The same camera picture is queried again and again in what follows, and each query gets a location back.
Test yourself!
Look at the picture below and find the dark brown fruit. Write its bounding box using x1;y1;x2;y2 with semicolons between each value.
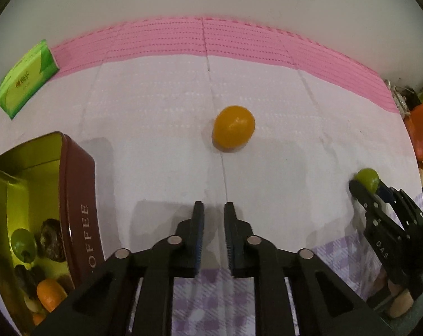
39;218;66;262

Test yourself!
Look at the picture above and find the dark fruit in tin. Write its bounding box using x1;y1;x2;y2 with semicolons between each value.
14;265;46;300

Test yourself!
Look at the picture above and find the large orange mandarin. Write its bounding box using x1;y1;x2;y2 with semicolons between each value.
36;278;67;312

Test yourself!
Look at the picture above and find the gold toffee tin box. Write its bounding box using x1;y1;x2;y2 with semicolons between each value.
0;131;104;335

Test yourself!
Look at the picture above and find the pink purple checked tablecloth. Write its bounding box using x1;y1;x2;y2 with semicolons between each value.
0;17;422;335

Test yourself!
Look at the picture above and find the small orange tomato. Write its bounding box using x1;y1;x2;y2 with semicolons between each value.
211;106;255;150

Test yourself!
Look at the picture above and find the green tissue pack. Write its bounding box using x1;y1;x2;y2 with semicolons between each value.
0;39;59;120

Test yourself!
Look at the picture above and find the green tomato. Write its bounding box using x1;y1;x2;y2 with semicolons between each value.
10;228;38;263
354;168;380;194

